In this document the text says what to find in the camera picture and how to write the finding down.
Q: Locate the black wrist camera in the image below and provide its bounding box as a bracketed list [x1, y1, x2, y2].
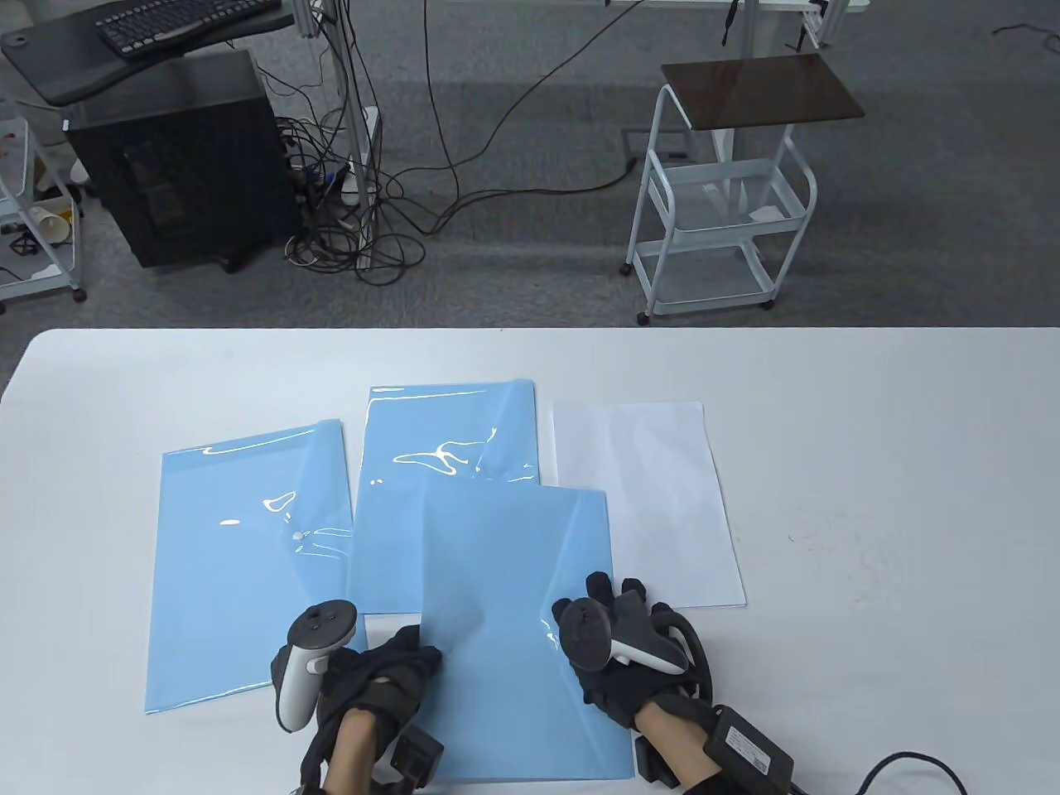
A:
[634, 735, 678, 788]
[373, 723, 446, 789]

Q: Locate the floor outlet box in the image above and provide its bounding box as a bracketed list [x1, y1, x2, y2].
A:
[623, 127, 693, 163]

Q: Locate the black power cable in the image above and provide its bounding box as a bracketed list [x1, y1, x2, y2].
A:
[785, 751, 970, 795]

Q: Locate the long black floor cable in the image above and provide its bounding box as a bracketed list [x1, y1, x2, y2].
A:
[364, 0, 648, 241]

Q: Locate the blue plastic snap folder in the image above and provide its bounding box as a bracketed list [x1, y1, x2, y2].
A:
[344, 379, 539, 615]
[421, 484, 637, 783]
[145, 418, 367, 715]

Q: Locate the person's left hand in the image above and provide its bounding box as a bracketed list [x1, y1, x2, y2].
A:
[317, 625, 444, 731]

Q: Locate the white power strip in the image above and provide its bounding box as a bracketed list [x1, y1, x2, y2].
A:
[341, 106, 383, 208]

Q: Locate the person's right hand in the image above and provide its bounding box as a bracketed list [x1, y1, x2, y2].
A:
[552, 573, 713, 731]

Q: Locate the white paper sheet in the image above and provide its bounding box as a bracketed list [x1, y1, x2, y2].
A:
[552, 402, 748, 610]

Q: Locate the black forearm battery box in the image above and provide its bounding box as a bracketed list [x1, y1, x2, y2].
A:
[704, 706, 796, 785]

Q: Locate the black keyboard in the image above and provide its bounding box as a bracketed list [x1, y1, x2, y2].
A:
[95, 0, 284, 61]

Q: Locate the person's right forearm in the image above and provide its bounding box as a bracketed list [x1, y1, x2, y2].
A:
[636, 697, 723, 788]

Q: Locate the white wire cart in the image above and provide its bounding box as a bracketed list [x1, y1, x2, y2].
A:
[0, 98, 89, 314]

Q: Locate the black keyboard desk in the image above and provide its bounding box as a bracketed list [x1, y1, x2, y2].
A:
[0, 0, 301, 107]

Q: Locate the black computer tower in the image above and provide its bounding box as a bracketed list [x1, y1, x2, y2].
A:
[65, 48, 304, 272]

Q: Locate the person's left forearm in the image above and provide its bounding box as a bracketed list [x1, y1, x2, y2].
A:
[321, 711, 379, 795]

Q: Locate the aluminium frame post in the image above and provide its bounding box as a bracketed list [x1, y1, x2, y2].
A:
[291, 0, 375, 253]

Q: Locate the white cart with brown top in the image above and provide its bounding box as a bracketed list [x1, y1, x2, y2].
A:
[624, 52, 867, 325]

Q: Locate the white black handheld controller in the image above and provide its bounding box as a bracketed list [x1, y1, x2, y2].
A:
[272, 600, 359, 734]
[561, 600, 690, 676]

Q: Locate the tangle of black cables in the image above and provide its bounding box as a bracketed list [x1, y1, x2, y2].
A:
[273, 116, 428, 287]

